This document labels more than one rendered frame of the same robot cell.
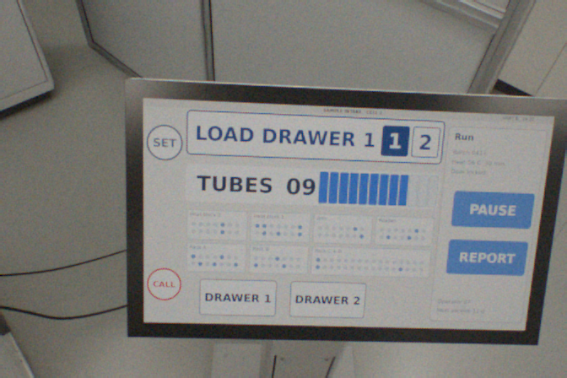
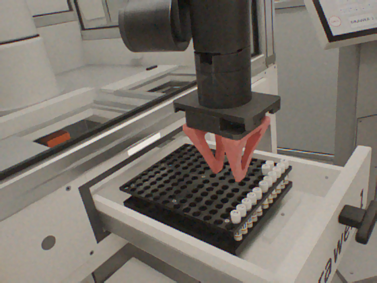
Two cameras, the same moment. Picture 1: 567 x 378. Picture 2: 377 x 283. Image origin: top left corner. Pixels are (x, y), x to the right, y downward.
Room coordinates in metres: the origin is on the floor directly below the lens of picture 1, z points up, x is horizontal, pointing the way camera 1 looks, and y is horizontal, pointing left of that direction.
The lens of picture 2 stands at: (-0.79, 0.69, 1.17)
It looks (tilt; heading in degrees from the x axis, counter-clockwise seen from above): 24 degrees down; 359
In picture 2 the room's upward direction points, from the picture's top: 10 degrees counter-clockwise
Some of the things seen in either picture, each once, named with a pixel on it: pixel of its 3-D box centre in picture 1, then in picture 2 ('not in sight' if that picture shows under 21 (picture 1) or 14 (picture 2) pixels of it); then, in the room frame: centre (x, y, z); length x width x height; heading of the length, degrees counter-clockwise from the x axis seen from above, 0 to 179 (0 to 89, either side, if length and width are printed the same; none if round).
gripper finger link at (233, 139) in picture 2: not in sight; (229, 142); (-0.46, 0.64, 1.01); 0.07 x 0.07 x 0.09; 43
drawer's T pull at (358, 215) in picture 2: not in sight; (357, 217); (-0.50, 0.50, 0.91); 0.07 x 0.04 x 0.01; 135
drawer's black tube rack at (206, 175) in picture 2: not in sight; (206, 193); (-0.34, 0.66, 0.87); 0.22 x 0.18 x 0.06; 45
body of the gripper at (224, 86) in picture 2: not in sight; (223, 82); (-0.46, 0.63, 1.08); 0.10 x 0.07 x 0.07; 43
